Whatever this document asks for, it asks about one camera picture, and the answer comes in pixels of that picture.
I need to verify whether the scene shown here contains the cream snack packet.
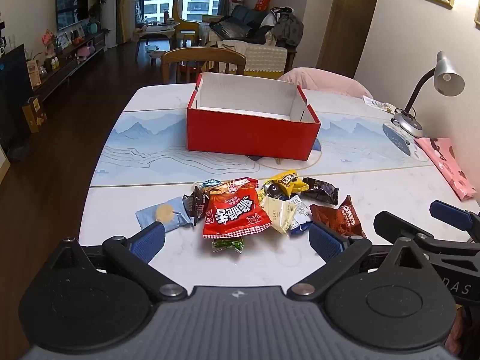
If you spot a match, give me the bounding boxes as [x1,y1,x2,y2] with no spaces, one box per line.
[260,195,297,235]

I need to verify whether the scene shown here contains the yellow chair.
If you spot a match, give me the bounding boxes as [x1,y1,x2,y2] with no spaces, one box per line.
[172,0,201,47]

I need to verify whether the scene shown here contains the small brown snack packet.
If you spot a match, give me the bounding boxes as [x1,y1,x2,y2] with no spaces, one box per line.
[182,189,209,226]

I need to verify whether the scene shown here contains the white carton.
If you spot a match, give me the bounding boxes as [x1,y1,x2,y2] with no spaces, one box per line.
[26,59,42,90]

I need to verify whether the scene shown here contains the dark foil snack packet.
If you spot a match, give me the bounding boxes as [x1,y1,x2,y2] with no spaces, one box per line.
[302,177,340,206]

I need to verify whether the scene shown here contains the grey desk lamp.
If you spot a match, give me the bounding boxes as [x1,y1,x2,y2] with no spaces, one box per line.
[390,50,466,139]

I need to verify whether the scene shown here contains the red cardboard box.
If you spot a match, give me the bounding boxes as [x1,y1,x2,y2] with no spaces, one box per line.
[186,72,321,161]

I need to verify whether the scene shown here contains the brown cardboard box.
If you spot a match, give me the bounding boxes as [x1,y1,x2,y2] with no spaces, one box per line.
[22,95,48,134]

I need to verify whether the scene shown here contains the green snack packet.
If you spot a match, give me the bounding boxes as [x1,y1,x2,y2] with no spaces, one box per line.
[212,237,245,254]

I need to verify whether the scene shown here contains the wooden coffee table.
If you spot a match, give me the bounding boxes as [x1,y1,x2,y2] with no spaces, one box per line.
[133,22,181,51]

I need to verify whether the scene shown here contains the black cabinet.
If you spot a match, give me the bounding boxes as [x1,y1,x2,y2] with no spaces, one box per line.
[0,44,35,154]

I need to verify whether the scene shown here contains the television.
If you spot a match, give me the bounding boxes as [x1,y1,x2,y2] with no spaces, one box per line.
[56,0,90,31]

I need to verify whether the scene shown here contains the pile of clothes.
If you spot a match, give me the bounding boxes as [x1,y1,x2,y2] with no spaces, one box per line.
[259,7,304,47]

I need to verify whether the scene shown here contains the blue white snack packet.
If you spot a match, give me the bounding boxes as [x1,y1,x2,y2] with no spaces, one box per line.
[287,195,314,236]

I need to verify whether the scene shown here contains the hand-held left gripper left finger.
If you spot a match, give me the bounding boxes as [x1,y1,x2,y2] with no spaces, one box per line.
[49,221,188,304]

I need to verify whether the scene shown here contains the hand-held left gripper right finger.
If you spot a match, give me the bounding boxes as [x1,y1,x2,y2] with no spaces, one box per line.
[286,222,437,302]

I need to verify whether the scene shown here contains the wooden door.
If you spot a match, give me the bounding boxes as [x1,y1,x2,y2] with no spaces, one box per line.
[318,0,383,79]

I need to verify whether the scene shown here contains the light blue cookie packet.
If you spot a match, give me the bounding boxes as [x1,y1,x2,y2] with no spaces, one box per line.
[135,197,196,232]

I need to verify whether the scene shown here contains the white printed packet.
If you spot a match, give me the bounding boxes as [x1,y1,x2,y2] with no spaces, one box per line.
[363,95,395,114]

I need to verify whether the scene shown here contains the grey yellow curtain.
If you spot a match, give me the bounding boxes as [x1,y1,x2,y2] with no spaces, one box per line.
[116,0,147,44]

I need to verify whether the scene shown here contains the pink jacket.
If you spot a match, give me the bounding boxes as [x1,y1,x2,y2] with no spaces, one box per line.
[277,67,374,100]

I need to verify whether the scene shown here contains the dark tv cabinet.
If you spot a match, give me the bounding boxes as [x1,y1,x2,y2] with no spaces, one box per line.
[26,32,107,100]

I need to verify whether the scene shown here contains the large red snack packet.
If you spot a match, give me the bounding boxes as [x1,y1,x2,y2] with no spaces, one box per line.
[202,178,272,240]

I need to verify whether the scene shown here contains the brown cookie packet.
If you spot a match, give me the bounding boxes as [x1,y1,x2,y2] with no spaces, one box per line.
[309,195,367,239]

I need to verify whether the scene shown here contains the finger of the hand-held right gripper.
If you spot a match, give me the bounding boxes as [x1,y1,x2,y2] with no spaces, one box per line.
[374,211,480,262]
[430,200,480,242]

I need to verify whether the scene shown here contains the sofa with cream cover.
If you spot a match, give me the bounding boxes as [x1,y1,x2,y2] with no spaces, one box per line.
[199,5,299,76]

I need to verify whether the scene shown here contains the wooden chair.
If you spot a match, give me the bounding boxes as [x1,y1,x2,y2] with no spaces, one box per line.
[161,47,247,84]

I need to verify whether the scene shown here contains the yellow snack packet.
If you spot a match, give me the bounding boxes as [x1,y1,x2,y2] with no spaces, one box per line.
[262,170,310,199]

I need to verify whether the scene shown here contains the white tower air conditioner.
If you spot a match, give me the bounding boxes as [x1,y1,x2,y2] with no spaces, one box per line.
[100,0,119,49]

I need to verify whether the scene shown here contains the pink printed pouch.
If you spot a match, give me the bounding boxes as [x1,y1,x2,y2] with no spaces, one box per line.
[414,137,478,200]

